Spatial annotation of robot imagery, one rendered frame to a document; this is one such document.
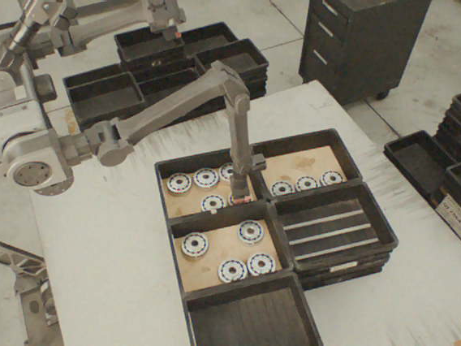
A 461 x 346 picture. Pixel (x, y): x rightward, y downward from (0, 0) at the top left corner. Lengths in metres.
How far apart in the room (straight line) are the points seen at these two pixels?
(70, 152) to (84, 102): 1.67
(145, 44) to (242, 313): 2.13
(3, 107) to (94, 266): 0.83
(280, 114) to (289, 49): 1.68
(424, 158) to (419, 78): 1.16
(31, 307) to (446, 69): 3.46
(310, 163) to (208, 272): 0.68
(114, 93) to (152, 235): 1.20
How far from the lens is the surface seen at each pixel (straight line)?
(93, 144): 1.22
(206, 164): 1.91
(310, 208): 1.85
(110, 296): 1.83
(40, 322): 2.40
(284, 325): 1.61
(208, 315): 1.61
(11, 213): 3.10
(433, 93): 3.87
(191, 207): 1.82
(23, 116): 1.27
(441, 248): 2.07
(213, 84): 1.20
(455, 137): 2.99
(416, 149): 3.00
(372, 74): 3.31
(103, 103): 2.83
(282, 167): 1.96
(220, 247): 1.72
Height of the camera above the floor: 2.33
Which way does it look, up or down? 52 degrees down
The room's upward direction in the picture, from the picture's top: straight up
